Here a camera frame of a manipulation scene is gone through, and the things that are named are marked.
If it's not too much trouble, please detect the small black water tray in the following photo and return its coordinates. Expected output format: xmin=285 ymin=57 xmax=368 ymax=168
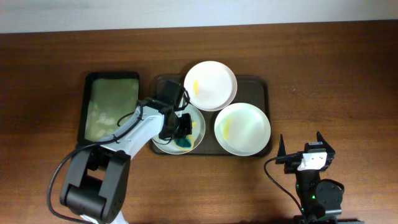
xmin=77 ymin=72 xmax=140 ymax=144

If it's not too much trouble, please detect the white plate yellow stain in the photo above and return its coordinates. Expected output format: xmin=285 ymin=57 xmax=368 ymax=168
xmin=214 ymin=103 xmax=271 ymax=156

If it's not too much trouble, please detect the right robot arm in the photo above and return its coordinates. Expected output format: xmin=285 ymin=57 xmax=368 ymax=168
xmin=275 ymin=132 xmax=345 ymax=223

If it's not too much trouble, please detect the pinkish white plate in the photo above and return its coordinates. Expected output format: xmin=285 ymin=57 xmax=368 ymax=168
xmin=183 ymin=61 xmax=238 ymax=111

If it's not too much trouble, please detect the large brown serving tray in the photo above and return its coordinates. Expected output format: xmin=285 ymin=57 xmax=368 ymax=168
xmin=150 ymin=74 xmax=271 ymax=157

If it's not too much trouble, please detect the green and yellow sponge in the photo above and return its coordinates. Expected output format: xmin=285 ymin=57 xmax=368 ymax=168
xmin=174 ymin=134 xmax=194 ymax=151

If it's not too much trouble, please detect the pale grey plate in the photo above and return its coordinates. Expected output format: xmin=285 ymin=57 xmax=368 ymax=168
xmin=152 ymin=104 xmax=206 ymax=155

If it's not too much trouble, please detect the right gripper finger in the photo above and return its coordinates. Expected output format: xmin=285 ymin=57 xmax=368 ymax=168
xmin=277 ymin=134 xmax=286 ymax=157
xmin=317 ymin=131 xmax=335 ymax=153

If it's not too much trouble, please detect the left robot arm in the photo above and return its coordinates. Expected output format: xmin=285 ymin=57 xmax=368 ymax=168
xmin=60 ymin=80 xmax=192 ymax=223

